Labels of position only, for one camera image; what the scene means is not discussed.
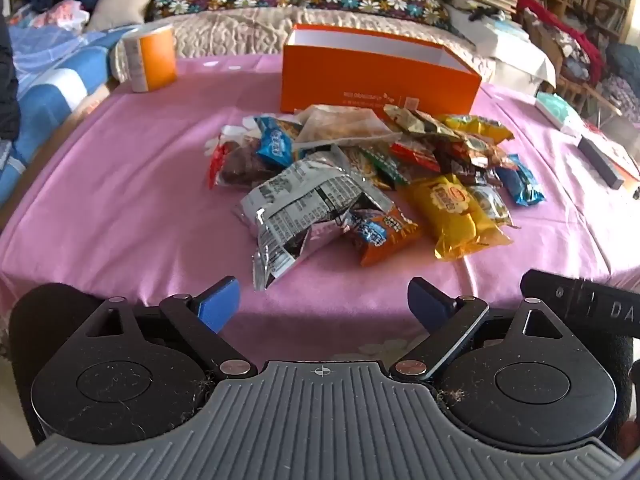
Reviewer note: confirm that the dark grey box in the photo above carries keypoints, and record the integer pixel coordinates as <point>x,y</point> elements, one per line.
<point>600,160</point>

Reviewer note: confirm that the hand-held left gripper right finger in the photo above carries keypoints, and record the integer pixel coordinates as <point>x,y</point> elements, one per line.
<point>425,305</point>

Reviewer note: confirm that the dark cloth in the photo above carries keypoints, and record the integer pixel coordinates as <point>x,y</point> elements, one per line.
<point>7,85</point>

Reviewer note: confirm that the orange cardboard box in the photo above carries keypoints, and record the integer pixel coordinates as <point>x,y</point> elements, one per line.
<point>360,80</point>

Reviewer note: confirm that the pink floral cloth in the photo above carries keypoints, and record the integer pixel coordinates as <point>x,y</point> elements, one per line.
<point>65,12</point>

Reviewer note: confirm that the green snack packet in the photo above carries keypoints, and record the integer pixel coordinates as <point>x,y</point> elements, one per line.
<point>385,165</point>

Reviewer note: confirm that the pink tablecloth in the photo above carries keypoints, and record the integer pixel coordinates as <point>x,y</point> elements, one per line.
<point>125,185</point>

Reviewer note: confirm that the yellow white snack packet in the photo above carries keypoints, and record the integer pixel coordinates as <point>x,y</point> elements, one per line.
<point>492,202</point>

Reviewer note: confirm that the cream quilted sofa cover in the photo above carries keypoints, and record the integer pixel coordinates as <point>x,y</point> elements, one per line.
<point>230,30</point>

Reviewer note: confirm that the small blue snack packet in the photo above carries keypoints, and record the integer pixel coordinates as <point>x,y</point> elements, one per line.
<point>520,180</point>

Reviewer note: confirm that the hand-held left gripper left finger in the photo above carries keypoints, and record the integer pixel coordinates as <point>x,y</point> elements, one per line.
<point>220,305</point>

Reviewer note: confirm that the red cloth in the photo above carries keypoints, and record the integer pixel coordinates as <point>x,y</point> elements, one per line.
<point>575,35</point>

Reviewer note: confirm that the orange white paper cup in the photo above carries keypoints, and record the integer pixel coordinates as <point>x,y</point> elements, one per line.
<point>157,55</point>

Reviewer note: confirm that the blue cookie packet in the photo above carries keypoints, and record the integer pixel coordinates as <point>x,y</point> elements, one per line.
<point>274,142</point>

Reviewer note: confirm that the translucent white snack bag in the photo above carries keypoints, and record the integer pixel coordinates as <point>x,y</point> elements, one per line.
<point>340,127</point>

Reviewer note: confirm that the white box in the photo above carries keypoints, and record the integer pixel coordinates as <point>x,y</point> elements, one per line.
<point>515,55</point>

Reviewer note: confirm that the orange snack packet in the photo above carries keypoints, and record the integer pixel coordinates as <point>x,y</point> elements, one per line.
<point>390,245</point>

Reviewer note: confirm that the dark brown snack packet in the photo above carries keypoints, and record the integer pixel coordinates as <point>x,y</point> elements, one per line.
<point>465,167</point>

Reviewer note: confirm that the large yellow snack packet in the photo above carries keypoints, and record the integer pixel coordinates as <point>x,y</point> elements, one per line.
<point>450,215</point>

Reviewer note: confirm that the white red book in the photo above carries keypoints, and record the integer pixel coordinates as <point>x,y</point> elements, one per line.
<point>620,152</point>

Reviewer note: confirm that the red snack packet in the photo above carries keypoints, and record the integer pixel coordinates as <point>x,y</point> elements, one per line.
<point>415,155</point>

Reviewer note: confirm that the blue striped blanket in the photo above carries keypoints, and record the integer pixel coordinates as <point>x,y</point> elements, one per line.
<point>50,90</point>

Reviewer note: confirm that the red date packet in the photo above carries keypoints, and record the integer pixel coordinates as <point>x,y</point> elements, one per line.
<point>235,167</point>

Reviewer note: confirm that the teal white tissue pack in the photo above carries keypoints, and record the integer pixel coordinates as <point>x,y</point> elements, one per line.
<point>557,110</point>

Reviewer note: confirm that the silver snack bag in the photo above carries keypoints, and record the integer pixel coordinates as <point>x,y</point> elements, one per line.
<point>300,205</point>

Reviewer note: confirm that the olive brown snack packet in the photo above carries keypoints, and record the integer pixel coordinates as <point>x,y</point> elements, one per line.
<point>420,121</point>

